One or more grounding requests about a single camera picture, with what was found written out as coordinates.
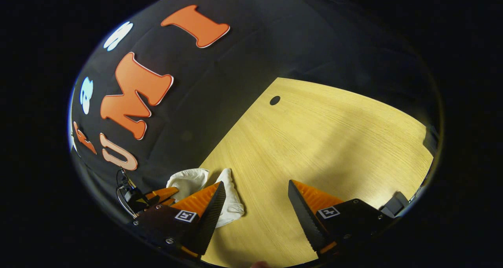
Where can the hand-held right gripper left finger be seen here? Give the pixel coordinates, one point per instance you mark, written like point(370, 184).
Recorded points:
point(212, 217)

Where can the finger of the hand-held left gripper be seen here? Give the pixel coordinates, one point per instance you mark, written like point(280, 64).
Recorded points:
point(168, 202)
point(163, 193)

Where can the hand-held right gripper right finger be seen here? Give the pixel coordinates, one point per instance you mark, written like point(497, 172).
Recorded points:
point(308, 221)

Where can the white jeans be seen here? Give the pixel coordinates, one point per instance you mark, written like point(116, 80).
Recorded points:
point(232, 205)

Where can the dark grey boxy object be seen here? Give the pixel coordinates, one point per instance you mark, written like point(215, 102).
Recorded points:
point(395, 205)

